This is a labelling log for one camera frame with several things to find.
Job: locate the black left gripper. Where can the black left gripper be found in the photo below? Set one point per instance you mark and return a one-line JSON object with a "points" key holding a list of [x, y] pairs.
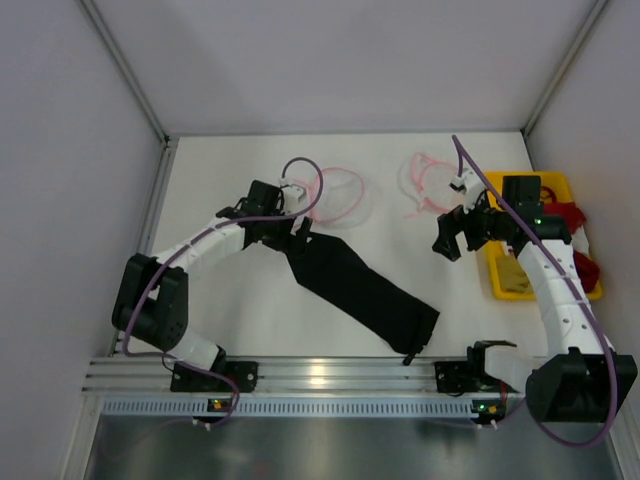
{"points": [[293, 239]]}

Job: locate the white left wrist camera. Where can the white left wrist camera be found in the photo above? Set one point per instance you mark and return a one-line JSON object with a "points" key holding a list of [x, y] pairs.
{"points": [[293, 193]]}

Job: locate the white pink-trimmed laundry bag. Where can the white pink-trimmed laundry bag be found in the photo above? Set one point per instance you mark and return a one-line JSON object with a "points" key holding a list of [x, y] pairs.
{"points": [[426, 181], [345, 201]]}

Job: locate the gold garment in bin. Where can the gold garment in bin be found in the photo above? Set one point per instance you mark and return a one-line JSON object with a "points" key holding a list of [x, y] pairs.
{"points": [[511, 277]]}

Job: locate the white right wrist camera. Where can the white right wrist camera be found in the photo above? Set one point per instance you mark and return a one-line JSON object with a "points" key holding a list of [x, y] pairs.
{"points": [[468, 184]]}

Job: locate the red garment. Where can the red garment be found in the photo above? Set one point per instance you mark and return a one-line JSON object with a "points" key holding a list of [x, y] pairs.
{"points": [[588, 270]]}

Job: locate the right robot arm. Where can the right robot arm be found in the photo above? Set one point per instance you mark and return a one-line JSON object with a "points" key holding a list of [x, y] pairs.
{"points": [[582, 378]]}

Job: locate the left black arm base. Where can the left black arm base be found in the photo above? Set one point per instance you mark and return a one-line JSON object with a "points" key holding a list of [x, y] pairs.
{"points": [[214, 375]]}

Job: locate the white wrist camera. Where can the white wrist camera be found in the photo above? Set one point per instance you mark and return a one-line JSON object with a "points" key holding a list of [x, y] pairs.
{"points": [[468, 184], [293, 193]]}

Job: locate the aluminium front rail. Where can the aluminium front rail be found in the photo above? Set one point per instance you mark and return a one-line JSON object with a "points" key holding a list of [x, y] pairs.
{"points": [[278, 376]]}

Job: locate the black bra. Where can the black bra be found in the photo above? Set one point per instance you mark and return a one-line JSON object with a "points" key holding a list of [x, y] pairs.
{"points": [[329, 268]]}

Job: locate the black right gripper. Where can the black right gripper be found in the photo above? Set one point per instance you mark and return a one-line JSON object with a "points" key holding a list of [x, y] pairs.
{"points": [[463, 228]]}

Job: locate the perforated cable duct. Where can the perforated cable duct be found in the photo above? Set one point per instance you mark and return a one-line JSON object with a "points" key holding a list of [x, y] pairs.
{"points": [[296, 407]]}

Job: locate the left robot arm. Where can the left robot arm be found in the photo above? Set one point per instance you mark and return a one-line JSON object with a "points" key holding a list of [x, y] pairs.
{"points": [[152, 304]]}

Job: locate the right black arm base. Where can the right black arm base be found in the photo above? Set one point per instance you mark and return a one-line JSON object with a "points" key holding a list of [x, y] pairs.
{"points": [[459, 377]]}

